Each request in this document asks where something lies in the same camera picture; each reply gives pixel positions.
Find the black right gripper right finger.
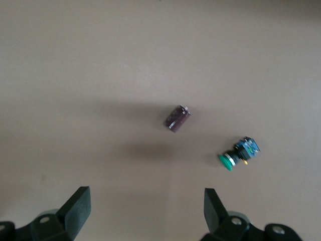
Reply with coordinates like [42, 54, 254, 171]
[200, 188, 252, 241]

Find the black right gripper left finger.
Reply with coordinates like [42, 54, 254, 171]
[29, 186, 91, 241]

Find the green push button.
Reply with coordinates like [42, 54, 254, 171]
[217, 136, 262, 172]

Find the dark purple capacitor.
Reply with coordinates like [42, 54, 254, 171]
[164, 104, 192, 134]

